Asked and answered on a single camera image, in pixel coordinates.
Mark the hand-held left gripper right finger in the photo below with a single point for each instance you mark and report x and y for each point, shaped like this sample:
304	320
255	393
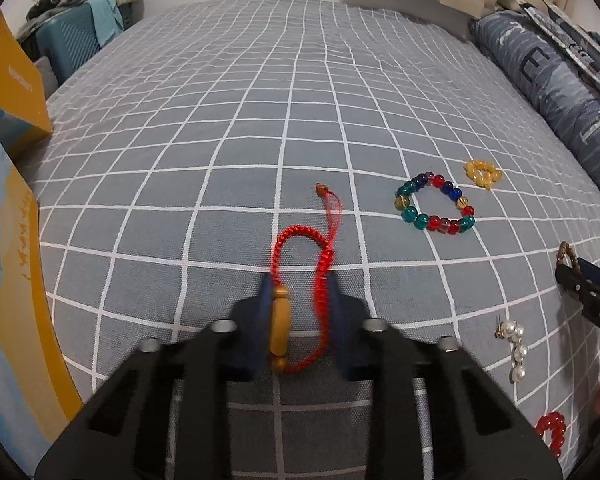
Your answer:
341	320

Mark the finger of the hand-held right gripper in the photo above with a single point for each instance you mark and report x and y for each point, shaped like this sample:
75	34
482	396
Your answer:
587	290

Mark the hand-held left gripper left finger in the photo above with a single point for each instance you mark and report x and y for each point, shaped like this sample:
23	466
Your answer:
260	317

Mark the yellow and blue box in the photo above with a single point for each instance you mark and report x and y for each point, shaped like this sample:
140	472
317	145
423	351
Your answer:
10	240

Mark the pearl earring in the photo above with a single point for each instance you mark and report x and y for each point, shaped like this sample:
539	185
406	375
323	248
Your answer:
516	347

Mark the grey checked bed sheet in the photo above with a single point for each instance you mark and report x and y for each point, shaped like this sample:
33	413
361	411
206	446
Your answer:
300	160

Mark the grey striped pillow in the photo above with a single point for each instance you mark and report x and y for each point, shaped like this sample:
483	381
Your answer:
550	85

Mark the patterned folded cloth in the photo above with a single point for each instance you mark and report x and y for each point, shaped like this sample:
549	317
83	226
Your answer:
565	35

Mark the teal suitcase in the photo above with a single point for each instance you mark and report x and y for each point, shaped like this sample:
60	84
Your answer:
75	35

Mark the dark bag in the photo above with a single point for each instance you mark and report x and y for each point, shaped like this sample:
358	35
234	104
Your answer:
55	0

